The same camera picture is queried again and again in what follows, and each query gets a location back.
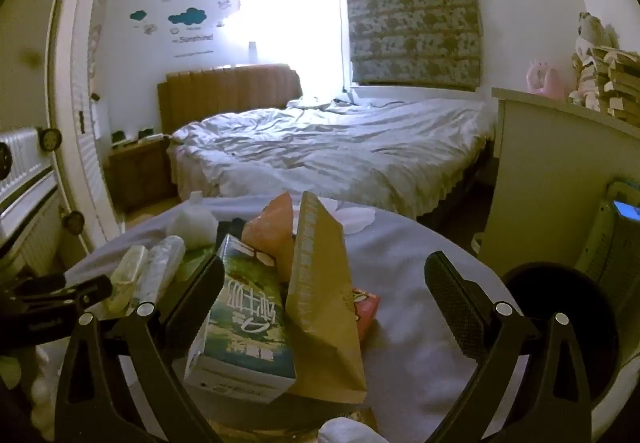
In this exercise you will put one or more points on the white window sill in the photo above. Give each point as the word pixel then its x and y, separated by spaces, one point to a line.
pixel 410 90

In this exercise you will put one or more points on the small dark bedside object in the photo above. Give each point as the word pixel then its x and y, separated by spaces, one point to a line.
pixel 144 135
pixel 118 137

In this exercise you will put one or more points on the smartphone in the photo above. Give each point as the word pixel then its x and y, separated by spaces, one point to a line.
pixel 629 212

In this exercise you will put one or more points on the stack of books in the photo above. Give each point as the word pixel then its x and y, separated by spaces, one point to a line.
pixel 610 88

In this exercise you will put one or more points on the floral roman blind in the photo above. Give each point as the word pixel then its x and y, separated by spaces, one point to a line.
pixel 410 8

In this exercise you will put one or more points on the brown padded headboard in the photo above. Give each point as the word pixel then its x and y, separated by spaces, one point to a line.
pixel 225 93

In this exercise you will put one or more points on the red snack packet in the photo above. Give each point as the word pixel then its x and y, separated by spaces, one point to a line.
pixel 366 315

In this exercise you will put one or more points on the bed with white duvet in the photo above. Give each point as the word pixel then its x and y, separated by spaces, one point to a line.
pixel 325 148

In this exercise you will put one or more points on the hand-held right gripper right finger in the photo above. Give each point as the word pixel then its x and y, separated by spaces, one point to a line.
pixel 450 293

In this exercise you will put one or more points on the pale plastic wrapper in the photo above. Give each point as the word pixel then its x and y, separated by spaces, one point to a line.
pixel 125 278

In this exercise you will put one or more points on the lettering wall sticker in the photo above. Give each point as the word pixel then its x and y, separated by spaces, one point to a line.
pixel 195 39

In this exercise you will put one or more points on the black round bin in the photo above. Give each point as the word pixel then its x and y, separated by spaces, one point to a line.
pixel 550 288

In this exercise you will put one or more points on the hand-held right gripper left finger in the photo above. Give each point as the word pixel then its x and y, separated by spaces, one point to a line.
pixel 200 288

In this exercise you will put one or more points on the large teal cloud sticker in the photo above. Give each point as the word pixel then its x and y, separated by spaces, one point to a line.
pixel 187 18

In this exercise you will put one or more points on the black caster wheel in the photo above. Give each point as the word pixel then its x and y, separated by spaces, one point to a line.
pixel 74 223
pixel 50 139
pixel 4 161

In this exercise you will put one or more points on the white cabinet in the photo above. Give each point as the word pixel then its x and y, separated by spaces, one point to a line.
pixel 550 163

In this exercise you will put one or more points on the grey plush toy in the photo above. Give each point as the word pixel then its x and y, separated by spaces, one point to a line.
pixel 595 33

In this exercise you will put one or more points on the orange snack packet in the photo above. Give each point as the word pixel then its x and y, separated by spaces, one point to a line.
pixel 270 233

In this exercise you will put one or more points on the floral tablecloth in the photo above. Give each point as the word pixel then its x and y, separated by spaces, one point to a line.
pixel 400 248

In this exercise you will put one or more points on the white power strip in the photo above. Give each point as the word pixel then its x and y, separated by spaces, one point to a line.
pixel 147 140

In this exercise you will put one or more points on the small teal cloud sticker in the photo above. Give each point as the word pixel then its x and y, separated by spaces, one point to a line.
pixel 138 15

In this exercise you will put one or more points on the wooden nightstand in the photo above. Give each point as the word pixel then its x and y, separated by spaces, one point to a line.
pixel 140 173

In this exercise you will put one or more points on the green milk carton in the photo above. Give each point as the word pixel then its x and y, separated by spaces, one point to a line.
pixel 240 323

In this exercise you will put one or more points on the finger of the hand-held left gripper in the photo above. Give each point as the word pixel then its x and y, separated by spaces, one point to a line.
pixel 85 295
pixel 40 285

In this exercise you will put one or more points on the pale green heater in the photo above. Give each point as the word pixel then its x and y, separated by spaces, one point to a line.
pixel 605 253

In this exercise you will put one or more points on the white cylindrical lamp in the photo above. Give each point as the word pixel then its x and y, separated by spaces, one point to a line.
pixel 253 52

